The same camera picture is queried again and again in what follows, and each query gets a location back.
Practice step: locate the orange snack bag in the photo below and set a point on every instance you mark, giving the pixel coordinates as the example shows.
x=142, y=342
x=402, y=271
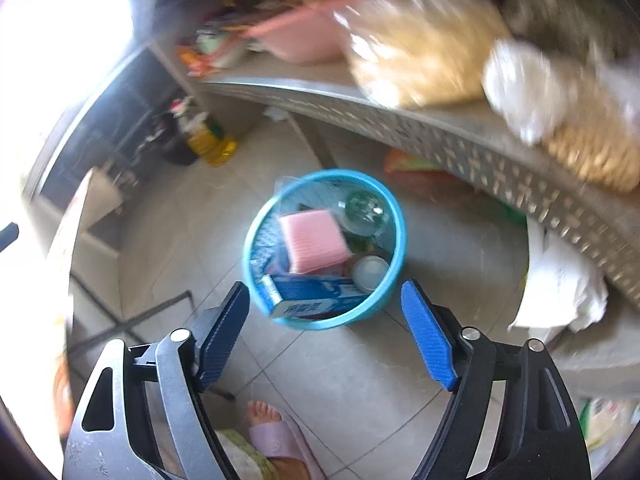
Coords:
x=195, y=60

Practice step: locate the pink plastic basin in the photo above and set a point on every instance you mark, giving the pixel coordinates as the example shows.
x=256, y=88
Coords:
x=305, y=35

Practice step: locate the tile pattern table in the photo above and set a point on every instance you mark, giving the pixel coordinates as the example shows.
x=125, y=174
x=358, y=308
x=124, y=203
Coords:
x=65, y=260

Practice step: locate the pink sponge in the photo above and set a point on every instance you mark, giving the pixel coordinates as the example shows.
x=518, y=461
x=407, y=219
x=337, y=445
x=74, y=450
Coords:
x=312, y=240

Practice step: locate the bag of beans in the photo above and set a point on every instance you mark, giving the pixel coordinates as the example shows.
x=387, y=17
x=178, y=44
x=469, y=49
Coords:
x=590, y=150

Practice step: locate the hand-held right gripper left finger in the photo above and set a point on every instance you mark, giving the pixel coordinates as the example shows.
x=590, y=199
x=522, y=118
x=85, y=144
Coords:
x=222, y=332

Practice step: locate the metal shelf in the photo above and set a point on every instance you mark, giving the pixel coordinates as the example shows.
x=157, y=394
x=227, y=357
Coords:
x=450, y=130

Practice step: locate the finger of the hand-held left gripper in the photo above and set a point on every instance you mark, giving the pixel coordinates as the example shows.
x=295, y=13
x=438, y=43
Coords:
x=7, y=237

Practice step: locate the white plastic sack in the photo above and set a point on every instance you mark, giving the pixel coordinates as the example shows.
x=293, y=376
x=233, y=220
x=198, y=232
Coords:
x=560, y=280

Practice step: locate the orange green bag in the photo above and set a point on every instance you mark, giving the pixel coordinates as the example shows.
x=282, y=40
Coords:
x=425, y=175

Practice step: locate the clear plastic container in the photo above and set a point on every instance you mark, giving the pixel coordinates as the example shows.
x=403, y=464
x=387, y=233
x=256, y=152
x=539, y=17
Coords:
x=305, y=195

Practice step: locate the pink slipper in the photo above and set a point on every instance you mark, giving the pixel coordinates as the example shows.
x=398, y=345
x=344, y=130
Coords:
x=290, y=445

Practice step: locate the cooking oil bottle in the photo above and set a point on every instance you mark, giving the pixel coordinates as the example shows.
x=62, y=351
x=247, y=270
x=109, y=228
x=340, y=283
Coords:
x=210, y=142

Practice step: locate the green label plastic bottle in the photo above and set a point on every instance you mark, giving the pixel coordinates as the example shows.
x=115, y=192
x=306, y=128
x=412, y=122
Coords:
x=365, y=215

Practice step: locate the black bucket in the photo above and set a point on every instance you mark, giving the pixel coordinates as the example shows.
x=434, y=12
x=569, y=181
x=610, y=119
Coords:
x=172, y=142

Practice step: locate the white round cup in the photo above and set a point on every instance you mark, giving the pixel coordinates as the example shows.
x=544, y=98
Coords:
x=370, y=272

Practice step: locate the person's foot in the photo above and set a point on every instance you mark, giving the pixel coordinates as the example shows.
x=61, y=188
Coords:
x=265, y=412

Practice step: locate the blue white cardboard box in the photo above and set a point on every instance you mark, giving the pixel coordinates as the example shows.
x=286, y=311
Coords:
x=310, y=295

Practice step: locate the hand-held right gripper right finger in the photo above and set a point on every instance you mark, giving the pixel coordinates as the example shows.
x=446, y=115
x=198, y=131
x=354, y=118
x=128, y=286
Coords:
x=425, y=332

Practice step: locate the blue plastic wastebasket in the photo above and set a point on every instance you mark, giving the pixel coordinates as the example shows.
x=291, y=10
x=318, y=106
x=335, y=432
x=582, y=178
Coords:
x=390, y=270

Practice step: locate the bag of yellow grain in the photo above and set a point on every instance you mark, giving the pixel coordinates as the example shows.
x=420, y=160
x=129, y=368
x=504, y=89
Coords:
x=425, y=50

